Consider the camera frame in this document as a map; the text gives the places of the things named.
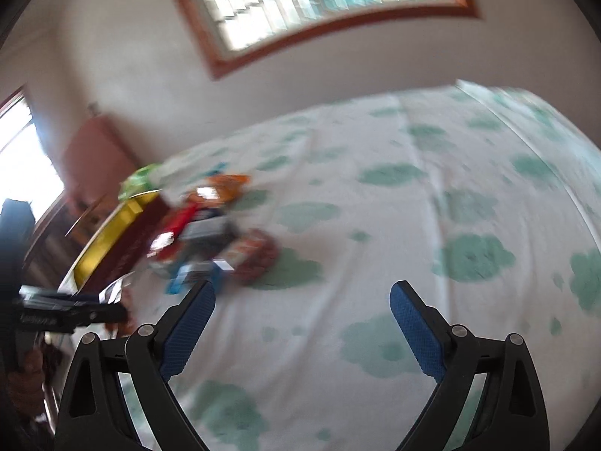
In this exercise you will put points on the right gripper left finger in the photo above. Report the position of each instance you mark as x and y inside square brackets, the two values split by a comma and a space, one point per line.
[93, 414]

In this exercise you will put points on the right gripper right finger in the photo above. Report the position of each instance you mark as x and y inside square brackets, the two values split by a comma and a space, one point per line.
[511, 413]

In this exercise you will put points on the light blue cracker packet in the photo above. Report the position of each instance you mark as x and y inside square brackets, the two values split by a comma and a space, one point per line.
[194, 272]

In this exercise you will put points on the red rice cake packet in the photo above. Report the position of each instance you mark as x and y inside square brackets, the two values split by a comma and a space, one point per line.
[165, 242]

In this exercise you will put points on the dark blue cracker packet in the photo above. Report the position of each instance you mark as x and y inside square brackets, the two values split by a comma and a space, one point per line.
[210, 234]

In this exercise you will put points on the orange fried snack packet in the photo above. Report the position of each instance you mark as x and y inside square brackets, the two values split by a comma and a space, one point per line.
[218, 190]

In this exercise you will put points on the clear brown pastry packet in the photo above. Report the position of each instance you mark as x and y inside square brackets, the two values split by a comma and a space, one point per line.
[248, 257]

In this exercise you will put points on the person's left hand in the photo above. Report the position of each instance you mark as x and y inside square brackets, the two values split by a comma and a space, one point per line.
[25, 388]

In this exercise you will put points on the red gold toffee tin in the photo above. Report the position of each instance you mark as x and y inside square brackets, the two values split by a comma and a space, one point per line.
[116, 247]

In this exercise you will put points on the pink cloth covered furniture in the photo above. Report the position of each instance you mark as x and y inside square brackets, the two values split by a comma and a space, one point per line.
[96, 162]

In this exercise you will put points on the green tissue pack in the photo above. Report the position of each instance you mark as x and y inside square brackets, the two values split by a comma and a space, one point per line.
[142, 180]

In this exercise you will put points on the cloud pattern tablecloth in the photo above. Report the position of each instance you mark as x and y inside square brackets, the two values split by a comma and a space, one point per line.
[486, 200]

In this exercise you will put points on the wooden framed window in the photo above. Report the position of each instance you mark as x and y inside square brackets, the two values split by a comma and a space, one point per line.
[232, 34]

